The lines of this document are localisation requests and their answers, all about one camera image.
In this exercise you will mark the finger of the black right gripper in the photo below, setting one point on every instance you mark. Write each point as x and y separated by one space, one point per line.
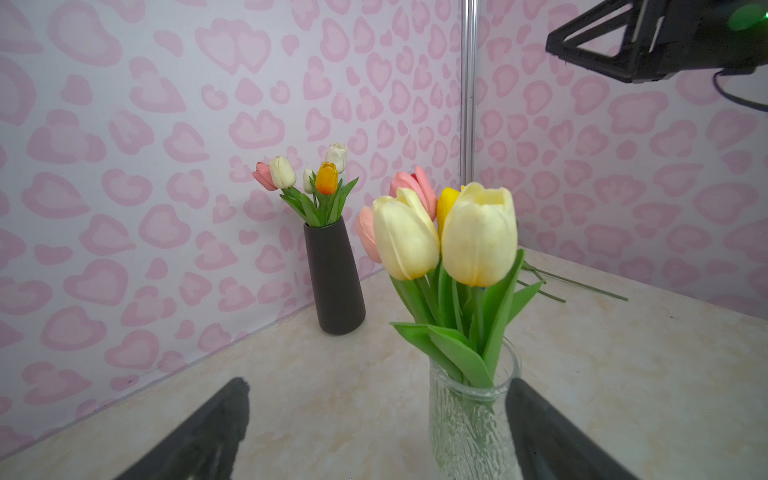
614 39

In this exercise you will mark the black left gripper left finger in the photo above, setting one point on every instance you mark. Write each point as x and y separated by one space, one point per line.
205 445

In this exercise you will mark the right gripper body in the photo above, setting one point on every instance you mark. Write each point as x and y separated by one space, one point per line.
698 35

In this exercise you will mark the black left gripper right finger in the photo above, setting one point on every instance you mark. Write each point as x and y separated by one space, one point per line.
549 446

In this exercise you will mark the clear plastic cup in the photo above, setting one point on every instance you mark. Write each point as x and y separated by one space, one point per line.
469 430

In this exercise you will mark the small yellow tulip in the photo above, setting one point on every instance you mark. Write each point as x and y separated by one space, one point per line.
543 275

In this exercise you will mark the dark grey vase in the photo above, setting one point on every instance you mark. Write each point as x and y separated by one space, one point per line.
335 281

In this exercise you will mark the cream white tulip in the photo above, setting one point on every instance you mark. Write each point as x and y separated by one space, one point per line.
284 178

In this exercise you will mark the orange tulip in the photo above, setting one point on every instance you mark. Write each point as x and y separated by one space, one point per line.
326 180

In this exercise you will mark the aluminium corner post right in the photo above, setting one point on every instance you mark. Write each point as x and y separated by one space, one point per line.
469 25

